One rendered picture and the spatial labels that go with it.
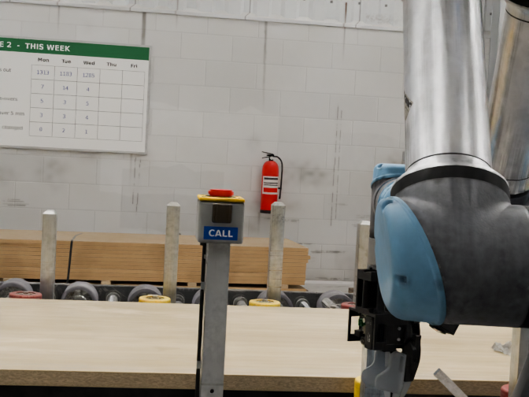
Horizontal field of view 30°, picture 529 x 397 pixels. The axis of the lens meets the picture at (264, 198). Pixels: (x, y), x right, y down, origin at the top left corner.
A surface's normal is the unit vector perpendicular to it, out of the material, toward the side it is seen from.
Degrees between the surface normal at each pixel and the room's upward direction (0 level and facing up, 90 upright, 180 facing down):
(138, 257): 90
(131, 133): 90
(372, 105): 90
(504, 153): 118
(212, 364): 90
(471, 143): 62
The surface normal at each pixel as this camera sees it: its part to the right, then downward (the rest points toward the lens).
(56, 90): 0.18, 0.06
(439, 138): -0.38, -0.45
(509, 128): -0.48, 0.48
